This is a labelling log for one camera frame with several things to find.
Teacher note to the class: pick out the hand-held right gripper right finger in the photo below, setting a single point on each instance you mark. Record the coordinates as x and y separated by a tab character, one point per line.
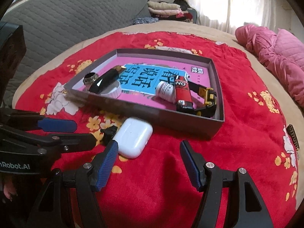
190	166

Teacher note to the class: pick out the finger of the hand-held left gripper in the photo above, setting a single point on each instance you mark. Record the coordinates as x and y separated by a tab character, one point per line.
59	125
78	141

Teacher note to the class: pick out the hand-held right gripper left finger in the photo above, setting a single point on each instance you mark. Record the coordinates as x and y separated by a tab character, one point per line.
106	163

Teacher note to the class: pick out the white earbuds case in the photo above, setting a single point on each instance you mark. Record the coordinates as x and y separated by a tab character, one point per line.
134	136

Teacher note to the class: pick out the grey cardboard box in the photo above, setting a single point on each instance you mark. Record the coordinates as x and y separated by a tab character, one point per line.
166	121

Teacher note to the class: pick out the silver metal fitting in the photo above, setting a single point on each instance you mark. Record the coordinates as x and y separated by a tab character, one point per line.
90	78

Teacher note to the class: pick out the white jar lid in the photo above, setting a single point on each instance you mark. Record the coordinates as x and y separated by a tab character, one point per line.
115	92

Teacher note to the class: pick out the yellow and black watch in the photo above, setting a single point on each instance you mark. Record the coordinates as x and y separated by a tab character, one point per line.
209	96

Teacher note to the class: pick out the red and black lighter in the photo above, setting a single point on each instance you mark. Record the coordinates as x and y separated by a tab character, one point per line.
183	92

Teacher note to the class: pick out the white pill bottle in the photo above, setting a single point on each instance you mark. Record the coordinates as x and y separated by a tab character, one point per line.
165	90

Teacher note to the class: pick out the person's left hand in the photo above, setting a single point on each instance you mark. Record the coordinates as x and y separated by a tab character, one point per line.
7	188

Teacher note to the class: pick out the red floral blanket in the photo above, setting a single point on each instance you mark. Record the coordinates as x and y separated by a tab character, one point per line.
237	99

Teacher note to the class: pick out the pink and blue book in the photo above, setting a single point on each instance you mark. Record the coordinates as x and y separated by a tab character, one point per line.
147	61

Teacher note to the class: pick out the grey quilted headboard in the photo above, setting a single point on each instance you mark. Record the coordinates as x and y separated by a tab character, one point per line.
71	16

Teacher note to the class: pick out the blue knitted cloth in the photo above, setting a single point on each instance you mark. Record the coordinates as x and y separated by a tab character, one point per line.
142	21

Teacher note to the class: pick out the beige bed sheet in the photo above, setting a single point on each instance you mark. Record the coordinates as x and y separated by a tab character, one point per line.
190	28

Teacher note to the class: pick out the pink quilted jacket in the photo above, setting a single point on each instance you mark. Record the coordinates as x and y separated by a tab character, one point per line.
280	54

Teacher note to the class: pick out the dark red patterned garment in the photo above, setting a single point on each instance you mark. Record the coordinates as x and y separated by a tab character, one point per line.
185	16

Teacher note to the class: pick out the pink folded garment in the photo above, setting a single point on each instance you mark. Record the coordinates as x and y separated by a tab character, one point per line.
165	13

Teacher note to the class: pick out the cream folded garment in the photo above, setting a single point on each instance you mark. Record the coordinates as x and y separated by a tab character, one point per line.
161	5

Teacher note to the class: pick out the black garment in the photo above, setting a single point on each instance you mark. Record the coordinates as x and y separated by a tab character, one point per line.
181	3

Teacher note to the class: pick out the white curtain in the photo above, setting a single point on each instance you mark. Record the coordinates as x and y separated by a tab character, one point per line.
225	4

